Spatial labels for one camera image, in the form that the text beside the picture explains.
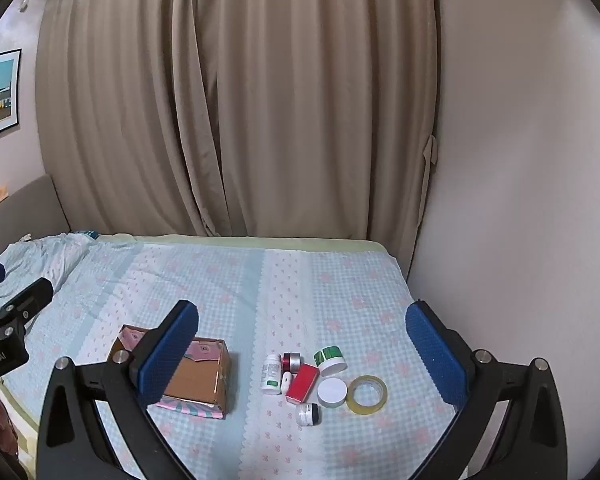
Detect crumpled light blanket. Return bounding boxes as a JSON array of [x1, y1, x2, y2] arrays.
[[0, 232, 98, 311]]

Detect clear tape roll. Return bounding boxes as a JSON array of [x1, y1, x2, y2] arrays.
[[346, 374, 388, 415]]

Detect white jar green label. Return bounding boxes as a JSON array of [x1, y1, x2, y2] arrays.
[[314, 345, 347, 377]]

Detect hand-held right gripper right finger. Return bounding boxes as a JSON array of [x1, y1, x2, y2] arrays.
[[405, 300, 568, 480]]

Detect red carton box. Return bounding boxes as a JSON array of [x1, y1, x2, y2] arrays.
[[285, 362, 320, 405]]

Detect brown cardboard box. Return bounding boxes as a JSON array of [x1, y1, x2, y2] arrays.
[[107, 324, 239, 420]]

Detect grey upholstered headboard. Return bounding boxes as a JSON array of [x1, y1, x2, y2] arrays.
[[0, 174, 72, 266]]

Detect white bottle green label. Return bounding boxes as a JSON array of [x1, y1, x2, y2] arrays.
[[261, 353, 283, 395]]

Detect pale green mattress sheet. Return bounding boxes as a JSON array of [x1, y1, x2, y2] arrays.
[[95, 234, 386, 253]]

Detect beige curtain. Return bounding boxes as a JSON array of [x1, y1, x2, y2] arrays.
[[35, 0, 440, 239]]

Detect dark red cloth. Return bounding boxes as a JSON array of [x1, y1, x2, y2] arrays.
[[0, 390, 21, 461]]

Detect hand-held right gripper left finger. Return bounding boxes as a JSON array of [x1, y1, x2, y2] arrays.
[[37, 300, 200, 480]]

